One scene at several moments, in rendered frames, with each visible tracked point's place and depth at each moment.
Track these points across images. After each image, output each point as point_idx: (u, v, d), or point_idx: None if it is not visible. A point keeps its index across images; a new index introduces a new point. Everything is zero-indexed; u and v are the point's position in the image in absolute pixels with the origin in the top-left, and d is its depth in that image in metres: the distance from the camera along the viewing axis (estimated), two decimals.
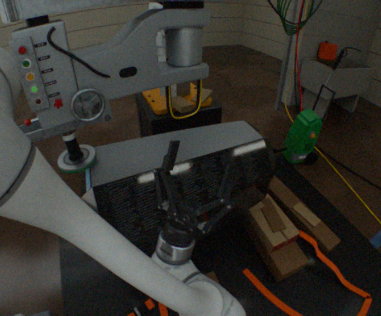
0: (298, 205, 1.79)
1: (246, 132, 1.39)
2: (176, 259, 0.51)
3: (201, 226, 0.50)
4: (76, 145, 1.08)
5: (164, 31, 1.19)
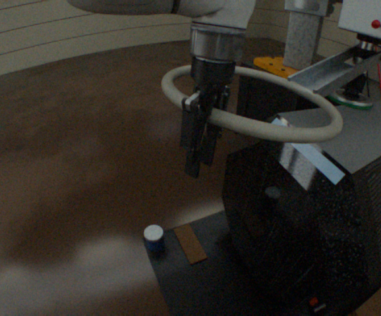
0: None
1: None
2: (227, 40, 0.31)
3: (196, 101, 0.37)
4: (358, 82, 0.86)
5: None
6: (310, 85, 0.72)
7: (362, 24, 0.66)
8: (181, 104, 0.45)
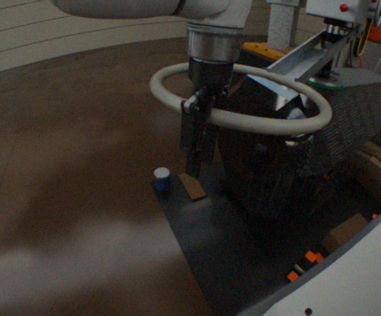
0: None
1: (376, 76, 1.19)
2: (225, 41, 0.31)
3: (195, 103, 0.37)
4: (329, 63, 0.93)
5: None
6: (289, 74, 0.76)
7: (329, 8, 0.72)
8: None
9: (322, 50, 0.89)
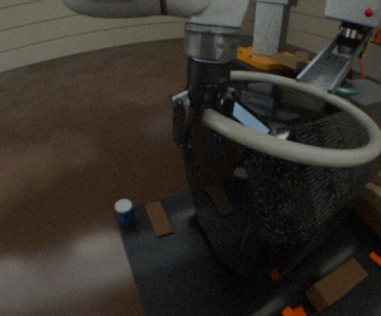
0: None
1: None
2: (209, 39, 0.31)
3: (184, 98, 0.38)
4: None
5: None
6: (316, 83, 0.70)
7: (351, 12, 0.67)
8: (249, 141, 0.35)
9: (338, 54, 0.84)
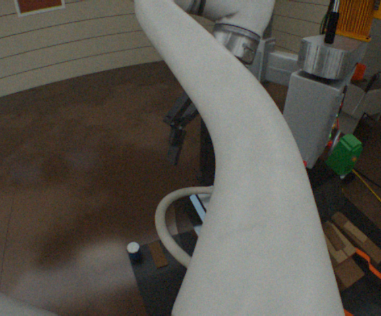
0: (348, 224, 1.87)
1: (324, 170, 1.47)
2: (237, 38, 0.35)
3: None
4: None
5: None
6: None
7: None
8: None
9: None
